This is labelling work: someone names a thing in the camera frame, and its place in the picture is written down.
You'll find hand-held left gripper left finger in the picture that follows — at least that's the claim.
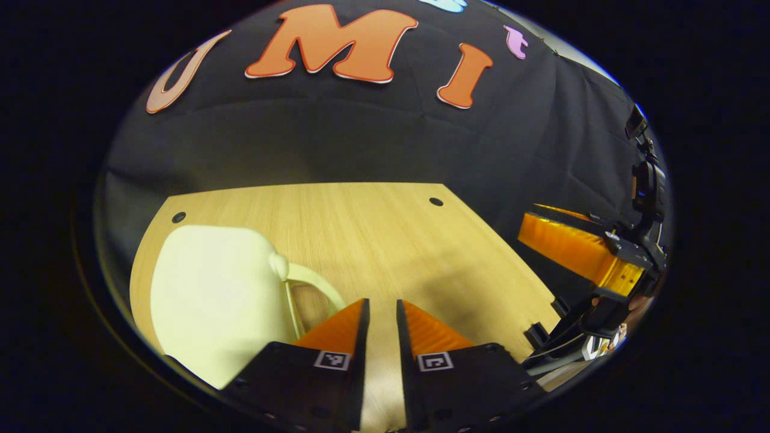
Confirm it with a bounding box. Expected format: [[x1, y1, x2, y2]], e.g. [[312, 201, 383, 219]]
[[221, 298, 371, 433]]

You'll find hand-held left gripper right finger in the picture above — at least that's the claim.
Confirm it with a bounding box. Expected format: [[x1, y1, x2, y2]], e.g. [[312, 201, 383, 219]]
[[395, 299, 547, 433]]

